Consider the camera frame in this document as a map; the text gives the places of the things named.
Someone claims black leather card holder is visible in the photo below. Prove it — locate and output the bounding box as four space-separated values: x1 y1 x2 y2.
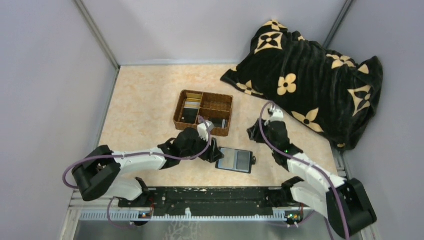
215 147 257 174

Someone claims brown wicker divided basket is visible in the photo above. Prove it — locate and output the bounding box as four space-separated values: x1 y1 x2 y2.
173 89 234 137

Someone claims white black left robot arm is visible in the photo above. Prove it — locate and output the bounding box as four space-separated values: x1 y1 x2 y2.
67 128 224 202

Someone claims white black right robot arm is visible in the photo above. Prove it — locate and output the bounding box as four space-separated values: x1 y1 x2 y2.
247 119 378 239

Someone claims black card in basket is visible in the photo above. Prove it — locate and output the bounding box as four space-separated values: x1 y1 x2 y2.
181 108 199 124

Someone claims silver card in basket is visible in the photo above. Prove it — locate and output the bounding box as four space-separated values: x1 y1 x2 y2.
183 101 201 109

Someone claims gold card in basket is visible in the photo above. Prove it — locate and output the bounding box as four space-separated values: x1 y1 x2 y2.
186 93 203 102

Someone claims black wallet in basket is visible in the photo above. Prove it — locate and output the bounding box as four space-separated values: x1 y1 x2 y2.
208 117 228 129

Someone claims black floral patterned blanket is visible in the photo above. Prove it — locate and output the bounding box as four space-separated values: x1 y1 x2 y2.
221 19 384 151

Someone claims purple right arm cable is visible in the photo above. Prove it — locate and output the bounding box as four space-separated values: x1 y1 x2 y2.
258 101 352 240

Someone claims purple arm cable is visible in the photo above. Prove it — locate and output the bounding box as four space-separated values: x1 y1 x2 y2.
258 101 352 240
62 115 213 230

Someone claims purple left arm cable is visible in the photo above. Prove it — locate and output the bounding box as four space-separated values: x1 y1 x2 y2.
62 115 213 230

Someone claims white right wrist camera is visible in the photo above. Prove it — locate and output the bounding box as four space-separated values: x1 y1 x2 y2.
265 105 284 126

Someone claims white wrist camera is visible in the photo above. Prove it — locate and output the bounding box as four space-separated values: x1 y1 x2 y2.
197 120 215 142
265 105 284 126

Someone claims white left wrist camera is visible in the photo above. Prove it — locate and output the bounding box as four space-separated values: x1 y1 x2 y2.
197 120 215 142

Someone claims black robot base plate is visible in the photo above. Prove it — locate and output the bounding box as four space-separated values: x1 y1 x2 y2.
118 187 306 220

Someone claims aluminium frame rail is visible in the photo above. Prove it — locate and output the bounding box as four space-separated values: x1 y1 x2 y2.
70 187 312 224

